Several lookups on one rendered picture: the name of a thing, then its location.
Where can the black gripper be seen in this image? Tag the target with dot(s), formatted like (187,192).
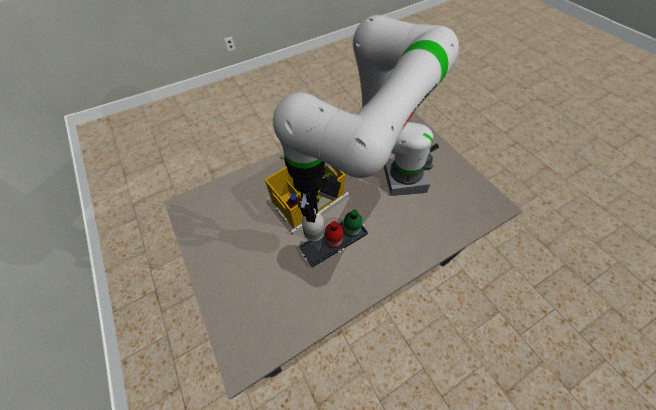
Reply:
(309,197)

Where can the brown bottle with blue cap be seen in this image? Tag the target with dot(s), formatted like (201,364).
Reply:
(293,201)

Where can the green bottle with white label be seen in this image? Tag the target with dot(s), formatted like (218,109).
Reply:
(352,223)

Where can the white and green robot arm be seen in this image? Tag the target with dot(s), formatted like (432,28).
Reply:
(360,144)

